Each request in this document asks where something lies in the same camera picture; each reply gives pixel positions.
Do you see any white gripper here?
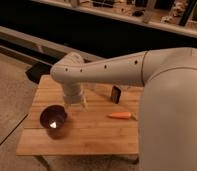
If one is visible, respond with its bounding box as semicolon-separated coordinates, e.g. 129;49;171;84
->
62;83;87;109

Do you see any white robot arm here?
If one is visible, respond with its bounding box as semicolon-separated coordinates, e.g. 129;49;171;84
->
50;47;197;171

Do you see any black eraser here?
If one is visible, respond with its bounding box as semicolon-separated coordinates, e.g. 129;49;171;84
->
111;86;121;104

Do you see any dark metal bowl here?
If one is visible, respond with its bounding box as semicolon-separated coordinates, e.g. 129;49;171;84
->
40;105;68;139

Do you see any wooden table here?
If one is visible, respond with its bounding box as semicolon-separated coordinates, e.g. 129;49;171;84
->
16;75;142;155

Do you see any orange carrot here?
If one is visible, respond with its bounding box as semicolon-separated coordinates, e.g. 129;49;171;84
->
107;112;137;120

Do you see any black object on floor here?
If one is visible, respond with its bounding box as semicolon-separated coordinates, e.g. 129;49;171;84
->
26;62;51;84

